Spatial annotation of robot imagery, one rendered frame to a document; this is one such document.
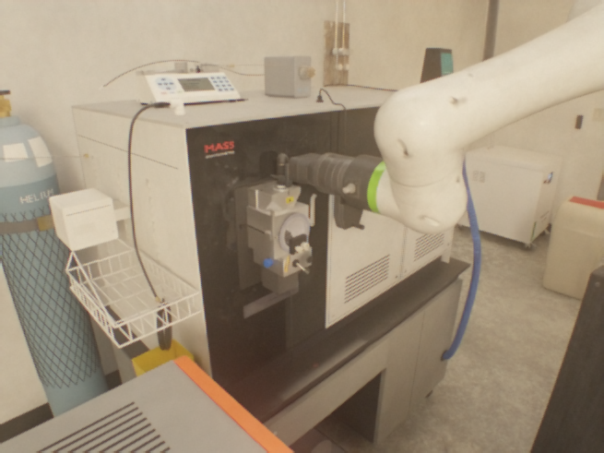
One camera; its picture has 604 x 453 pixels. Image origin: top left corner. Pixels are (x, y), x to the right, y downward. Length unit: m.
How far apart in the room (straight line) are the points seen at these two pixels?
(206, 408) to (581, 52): 0.66
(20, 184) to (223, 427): 1.11
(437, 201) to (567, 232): 2.73
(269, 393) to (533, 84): 0.92
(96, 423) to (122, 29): 1.63
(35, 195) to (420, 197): 1.21
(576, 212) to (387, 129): 2.79
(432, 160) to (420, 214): 0.09
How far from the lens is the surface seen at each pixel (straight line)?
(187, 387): 0.61
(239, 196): 0.87
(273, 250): 0.85
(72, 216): 1.04
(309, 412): 1.26
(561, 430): 1.23
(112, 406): 0.62
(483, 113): 0.56
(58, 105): 1.86
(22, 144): 1.49
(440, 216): 0.61
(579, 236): 3.28
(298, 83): 1.30
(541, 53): 0.61
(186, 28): 2.09
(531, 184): 3.91
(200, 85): 1.19
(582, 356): 1.10
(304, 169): 0.76
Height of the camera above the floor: 1.54
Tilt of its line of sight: 22 degrees down
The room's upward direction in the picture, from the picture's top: straight up
